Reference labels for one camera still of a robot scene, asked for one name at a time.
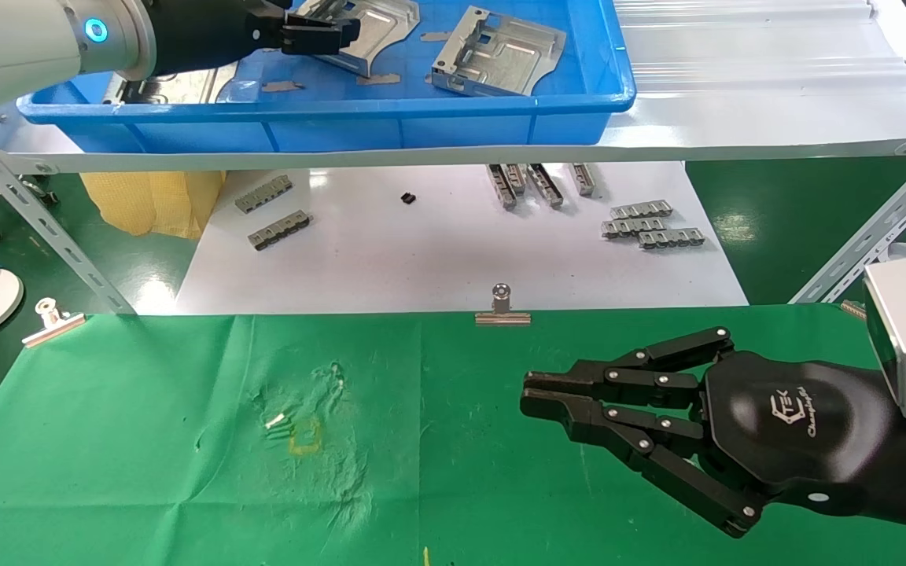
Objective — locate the silver binder clip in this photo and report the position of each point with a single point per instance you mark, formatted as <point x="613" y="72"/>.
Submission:
<point x="852" y="310"/>
<point x="52" y="324"/>
<point x="502" y="314"/>

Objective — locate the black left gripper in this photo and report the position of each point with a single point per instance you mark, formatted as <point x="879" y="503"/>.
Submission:
<point x="244" y="31"/>

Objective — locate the grey metal shelf deck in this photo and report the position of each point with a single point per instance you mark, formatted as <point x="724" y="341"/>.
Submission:
<point x="736" y="86"/>

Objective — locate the yellow mesh bag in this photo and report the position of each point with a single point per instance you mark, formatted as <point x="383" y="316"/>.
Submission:
<point x="150" y="203"/>

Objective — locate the stamped metal bracket plate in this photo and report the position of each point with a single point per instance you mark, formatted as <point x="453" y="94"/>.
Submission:
<point x="378" y="31"/>
<point x="508" y="59"/>
<point x="185" y="88"/>

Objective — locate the white sheet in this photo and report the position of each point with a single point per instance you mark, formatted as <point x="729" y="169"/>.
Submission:
<point x="421" y="259"/>

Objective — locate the grey tape strip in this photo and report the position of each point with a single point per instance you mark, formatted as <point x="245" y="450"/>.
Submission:
<point x="436" y="36"/>
<point x="281" y="86"/>
<point x="378" y="79"/>

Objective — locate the grey metal connector strip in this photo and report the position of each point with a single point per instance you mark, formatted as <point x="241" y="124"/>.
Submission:
<point x="502" y="187"/>
<point x="632" y="229"/>
<point x="583" y="179"/>
<point x="280" y="230"/>
<point x="672" y="239"/>
<point x="517" y="178"/>
<point x="642" y="210"/>
<point x="263" y="195"/>
<point x="546" y="185"/>

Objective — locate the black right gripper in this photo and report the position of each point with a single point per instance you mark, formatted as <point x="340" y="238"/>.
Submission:
<point x="791" y="424"/>

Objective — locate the blue plastic bin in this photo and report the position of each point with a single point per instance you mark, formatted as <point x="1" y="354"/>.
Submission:
<point x="343" y="126"/>

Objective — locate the perforated metal shelf brace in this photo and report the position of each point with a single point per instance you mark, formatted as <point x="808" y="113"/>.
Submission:
<point x="878" y="228"/>
<point x="36" y="220"/>

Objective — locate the small white tape bit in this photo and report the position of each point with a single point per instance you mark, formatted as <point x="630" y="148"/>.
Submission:
<point x="275" y="421"/>

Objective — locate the green cloth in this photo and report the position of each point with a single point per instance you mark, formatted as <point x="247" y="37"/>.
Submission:
<point x="264" y="472"/>

